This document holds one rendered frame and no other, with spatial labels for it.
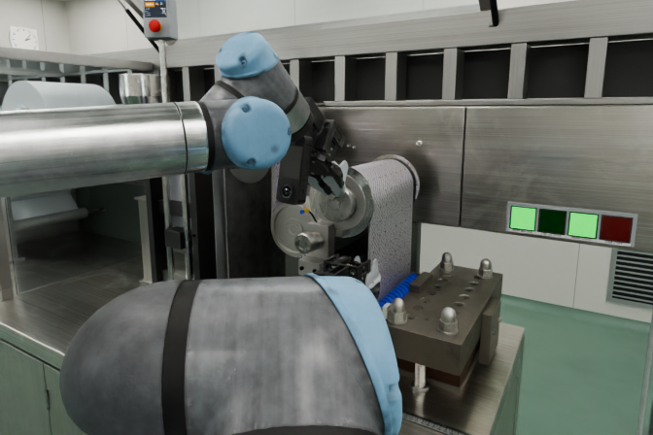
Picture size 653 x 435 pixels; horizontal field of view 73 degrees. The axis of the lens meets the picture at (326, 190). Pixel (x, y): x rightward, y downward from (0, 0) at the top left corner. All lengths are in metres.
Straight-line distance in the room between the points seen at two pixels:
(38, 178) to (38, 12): 6.35
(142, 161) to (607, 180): 0.92
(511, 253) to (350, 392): 3.34
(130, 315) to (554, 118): 0.95
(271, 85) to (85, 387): 0.43
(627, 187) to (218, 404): 0.95
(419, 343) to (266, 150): 0.53
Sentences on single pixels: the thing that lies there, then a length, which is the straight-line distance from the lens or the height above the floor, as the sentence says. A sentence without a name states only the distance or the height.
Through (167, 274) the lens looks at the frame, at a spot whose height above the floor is 1.06.
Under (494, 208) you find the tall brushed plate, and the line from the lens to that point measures 1.13.
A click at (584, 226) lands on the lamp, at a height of 1.18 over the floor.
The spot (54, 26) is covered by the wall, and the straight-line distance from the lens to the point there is 6.84.
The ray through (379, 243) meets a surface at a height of 1.16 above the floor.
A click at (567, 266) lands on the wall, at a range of 3.59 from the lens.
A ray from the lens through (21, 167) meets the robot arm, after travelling 0.45.
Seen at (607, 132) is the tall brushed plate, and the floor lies 1.38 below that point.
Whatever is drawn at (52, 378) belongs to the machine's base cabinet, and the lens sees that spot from 1.35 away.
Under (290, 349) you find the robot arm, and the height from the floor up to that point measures 1.28.
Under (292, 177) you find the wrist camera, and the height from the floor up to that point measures 1.32.
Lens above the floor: 1.43
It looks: 10 degrees down
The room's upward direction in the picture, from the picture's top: straight up
